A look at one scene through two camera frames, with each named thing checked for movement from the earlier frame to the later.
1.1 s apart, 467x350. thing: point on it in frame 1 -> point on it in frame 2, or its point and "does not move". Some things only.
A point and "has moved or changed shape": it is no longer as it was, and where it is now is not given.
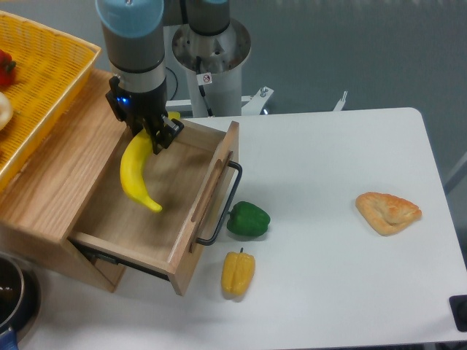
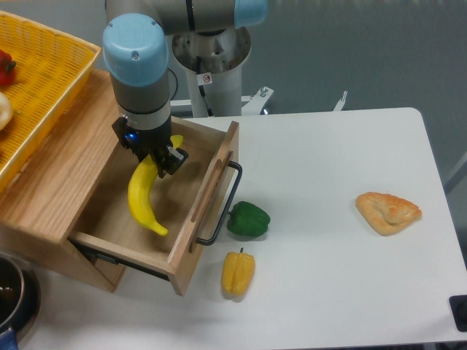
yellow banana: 133,166 has moved or changed shape
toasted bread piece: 386,214 does not move
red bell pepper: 6,68 does not move
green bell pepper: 247,219 does not move
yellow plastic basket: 50,71 does not move
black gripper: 139,109 -> 151,143
